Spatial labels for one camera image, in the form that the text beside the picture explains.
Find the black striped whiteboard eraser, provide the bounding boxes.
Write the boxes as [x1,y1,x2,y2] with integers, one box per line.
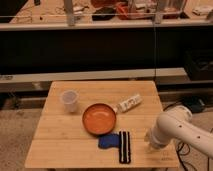
[119,131,131,164]

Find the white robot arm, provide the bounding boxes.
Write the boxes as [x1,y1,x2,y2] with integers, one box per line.
[147,105,213,159]

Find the white plastic bottle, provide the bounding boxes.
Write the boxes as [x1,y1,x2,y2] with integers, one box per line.
[116,94,142,113]

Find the orange round plate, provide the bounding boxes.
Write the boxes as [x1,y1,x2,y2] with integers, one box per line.
[82,103,116,135]

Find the clear plastic cup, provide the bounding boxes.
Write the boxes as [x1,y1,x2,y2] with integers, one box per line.
[60,90,78,113]

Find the wooden slatted table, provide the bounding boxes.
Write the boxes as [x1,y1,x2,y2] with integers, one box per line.
[25,81,179,169]

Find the blue cloth piece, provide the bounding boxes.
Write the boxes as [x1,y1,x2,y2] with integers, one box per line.
[98,133,119,149]

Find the black box on right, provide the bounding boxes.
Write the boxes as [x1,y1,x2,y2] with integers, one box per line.
[184,50,213,81]

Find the black power adapter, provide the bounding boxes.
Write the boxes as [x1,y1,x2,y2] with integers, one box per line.
[181,97,205,113]

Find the long workbench shelf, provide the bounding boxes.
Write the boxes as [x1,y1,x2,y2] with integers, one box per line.
[0,0,213,31]

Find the vertical black cable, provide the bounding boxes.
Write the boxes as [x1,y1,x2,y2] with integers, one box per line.
[153,21,158,81]

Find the black floor cable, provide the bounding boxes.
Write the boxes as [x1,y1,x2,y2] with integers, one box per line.
[163,101,199,171]

